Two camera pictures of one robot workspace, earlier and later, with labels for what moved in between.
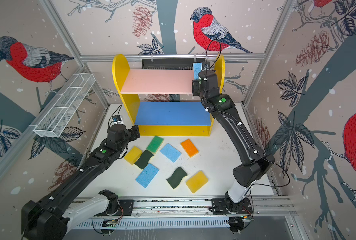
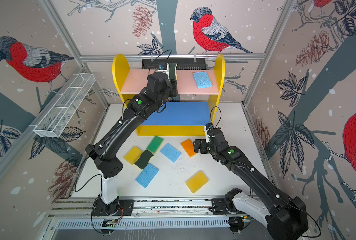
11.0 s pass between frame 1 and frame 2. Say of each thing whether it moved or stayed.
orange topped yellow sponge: stayed
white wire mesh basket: stayed
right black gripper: moved
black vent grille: stayed
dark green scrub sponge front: moved
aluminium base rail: stayed
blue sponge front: stayed
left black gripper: moved
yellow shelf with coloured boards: stayed
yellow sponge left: stayed
